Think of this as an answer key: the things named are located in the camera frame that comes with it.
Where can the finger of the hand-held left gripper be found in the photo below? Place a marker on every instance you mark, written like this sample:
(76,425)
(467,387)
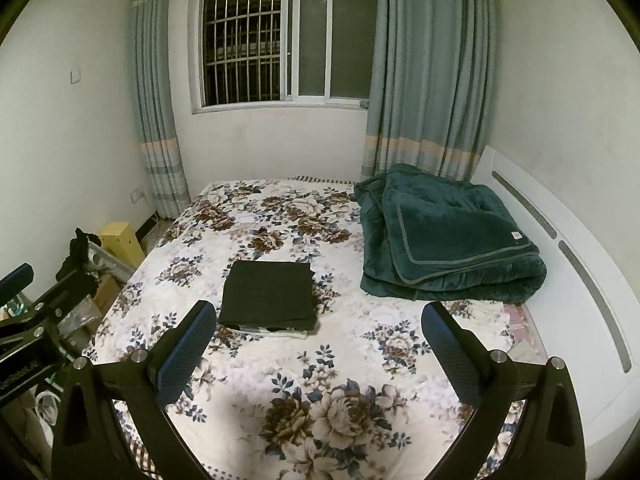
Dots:
(60,300)
(15,281)

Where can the white wall socket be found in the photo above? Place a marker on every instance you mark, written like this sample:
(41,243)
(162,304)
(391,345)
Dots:
(136,194)

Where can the pink patterned cloth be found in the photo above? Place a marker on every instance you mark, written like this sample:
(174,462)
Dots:
(522,327)

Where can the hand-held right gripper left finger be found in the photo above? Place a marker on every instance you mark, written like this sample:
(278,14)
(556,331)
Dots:
(185,355)

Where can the metal window grille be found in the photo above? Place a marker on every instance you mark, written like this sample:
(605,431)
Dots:
(240,45)

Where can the cardboard box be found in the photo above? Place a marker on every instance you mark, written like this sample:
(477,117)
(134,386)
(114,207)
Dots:
(106,291)

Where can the black cloth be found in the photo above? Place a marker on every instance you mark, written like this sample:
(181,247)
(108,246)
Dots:
(80,242)

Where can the yellow wooden stool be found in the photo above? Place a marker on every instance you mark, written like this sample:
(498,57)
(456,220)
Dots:
(122,242)

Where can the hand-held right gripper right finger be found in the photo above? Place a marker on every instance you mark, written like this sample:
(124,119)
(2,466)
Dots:
(450,350)

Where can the floral bedsheet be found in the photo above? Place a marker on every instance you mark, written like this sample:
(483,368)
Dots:
(350,360)

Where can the white plastic bag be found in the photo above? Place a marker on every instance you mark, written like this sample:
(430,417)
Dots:
(45,410)

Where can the blue-grey curtain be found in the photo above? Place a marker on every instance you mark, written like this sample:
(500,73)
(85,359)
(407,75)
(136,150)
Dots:
(430,60)
(157,85)

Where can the dark green blanket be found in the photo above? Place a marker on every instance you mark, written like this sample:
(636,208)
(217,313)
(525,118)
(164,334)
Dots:
(450,240)

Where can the dark green garment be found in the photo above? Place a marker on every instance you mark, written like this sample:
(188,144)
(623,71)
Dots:
(270,292)

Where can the clear plastic bag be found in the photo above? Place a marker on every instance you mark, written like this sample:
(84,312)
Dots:
(77,316)

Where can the white framed window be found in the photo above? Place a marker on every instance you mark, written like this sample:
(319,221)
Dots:
(350,35)

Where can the silver metal rack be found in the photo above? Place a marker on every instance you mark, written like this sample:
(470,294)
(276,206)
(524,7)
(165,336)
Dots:
(107,262)

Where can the white wall switch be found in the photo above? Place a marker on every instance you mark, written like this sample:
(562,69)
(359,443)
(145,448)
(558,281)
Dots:
(75,76)

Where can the white headboard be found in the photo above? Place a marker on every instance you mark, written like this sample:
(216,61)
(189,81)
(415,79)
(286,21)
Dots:
(575,270)

